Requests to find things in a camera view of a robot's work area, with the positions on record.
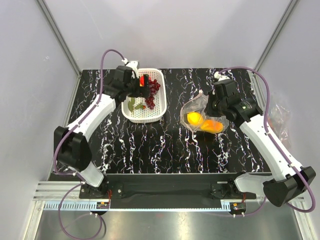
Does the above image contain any green leaf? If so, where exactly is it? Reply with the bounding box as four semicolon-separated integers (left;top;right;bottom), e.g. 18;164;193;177
127;97;145;112

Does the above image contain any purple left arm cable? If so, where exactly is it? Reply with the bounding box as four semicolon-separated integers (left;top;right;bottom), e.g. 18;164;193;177
52;49;126;238

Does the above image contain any aluminium frame rail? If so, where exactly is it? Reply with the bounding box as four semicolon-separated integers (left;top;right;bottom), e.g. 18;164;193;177
33;181;80;201

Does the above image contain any orange mango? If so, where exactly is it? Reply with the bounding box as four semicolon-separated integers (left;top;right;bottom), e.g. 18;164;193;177
200;119;224;134

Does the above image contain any yellow lemon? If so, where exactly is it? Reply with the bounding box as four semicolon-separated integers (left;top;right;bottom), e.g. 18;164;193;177
187;112;204;126

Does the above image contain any clear pink-dotted zip bag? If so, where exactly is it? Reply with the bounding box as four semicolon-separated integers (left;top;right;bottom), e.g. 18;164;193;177
180;90;230;134

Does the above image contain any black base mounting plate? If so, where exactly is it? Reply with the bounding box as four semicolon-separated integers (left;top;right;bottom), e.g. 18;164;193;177
79;173;256;211

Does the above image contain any pile of spare plastic bags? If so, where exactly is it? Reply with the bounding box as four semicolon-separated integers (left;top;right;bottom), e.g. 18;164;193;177
267;98;292;149

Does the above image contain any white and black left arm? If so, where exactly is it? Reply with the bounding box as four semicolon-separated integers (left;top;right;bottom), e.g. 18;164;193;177
53;60;150;198

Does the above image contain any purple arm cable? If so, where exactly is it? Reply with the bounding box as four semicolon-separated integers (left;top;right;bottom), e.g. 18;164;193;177
52;49;126;238
214;66;316;217

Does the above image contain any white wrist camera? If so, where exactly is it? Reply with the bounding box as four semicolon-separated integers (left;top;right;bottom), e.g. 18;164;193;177
121;58;140;78
214;71;229;82

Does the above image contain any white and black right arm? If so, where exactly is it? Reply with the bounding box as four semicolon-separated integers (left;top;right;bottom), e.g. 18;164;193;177
205;77;316;207

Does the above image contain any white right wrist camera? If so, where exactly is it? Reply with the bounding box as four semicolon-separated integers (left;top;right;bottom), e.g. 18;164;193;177
214;71;229;82

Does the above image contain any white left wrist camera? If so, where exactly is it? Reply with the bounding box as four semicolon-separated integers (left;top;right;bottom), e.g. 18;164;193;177
121;58;140;78

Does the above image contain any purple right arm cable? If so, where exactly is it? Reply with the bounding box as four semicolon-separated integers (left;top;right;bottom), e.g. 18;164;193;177
214;66;316;217

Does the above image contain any dark red grape bunch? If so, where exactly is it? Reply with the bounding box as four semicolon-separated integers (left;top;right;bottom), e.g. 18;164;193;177
145;79;161;110

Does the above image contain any white perforated plastic basket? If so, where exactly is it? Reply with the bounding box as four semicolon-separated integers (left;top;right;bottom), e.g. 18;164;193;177
121;68;167;124

